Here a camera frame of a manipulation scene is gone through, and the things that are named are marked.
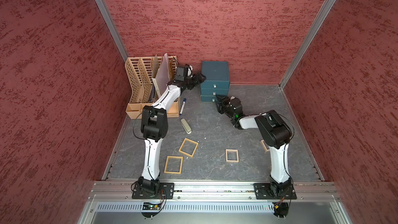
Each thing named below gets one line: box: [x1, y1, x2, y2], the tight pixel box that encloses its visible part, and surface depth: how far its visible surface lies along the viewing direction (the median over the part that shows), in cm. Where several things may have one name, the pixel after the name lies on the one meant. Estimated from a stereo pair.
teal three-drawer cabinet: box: [200, 61, 231, 103], surface depth 103 cm
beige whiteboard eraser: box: [180, 118, 192, 135], surface depth 97 cm
